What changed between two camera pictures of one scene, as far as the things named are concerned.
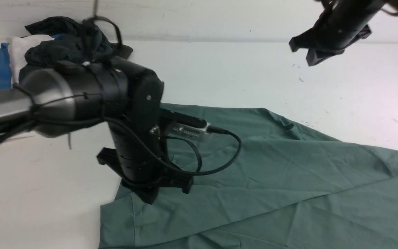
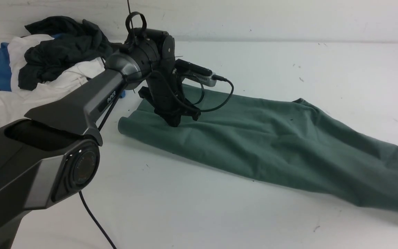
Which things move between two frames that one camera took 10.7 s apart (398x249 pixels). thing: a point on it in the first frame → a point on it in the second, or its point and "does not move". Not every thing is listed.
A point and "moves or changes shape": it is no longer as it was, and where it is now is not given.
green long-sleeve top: [286, 189] moves or changes shape
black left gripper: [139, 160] → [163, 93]
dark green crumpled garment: [73, 40] does not move
